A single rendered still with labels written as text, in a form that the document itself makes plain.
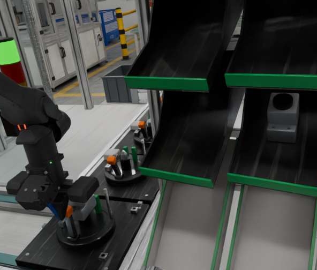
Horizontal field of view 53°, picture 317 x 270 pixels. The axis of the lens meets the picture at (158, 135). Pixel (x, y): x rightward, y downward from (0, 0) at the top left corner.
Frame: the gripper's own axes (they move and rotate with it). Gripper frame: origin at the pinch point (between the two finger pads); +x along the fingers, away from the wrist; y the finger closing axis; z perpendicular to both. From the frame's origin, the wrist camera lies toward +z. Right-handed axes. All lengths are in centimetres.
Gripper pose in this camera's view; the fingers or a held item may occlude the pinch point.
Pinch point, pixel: (58, 205)
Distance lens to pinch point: 71.1
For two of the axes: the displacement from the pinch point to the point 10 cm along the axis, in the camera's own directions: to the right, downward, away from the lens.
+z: -3.0, 4.3, -8.5
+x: 1.1, 9.0, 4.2
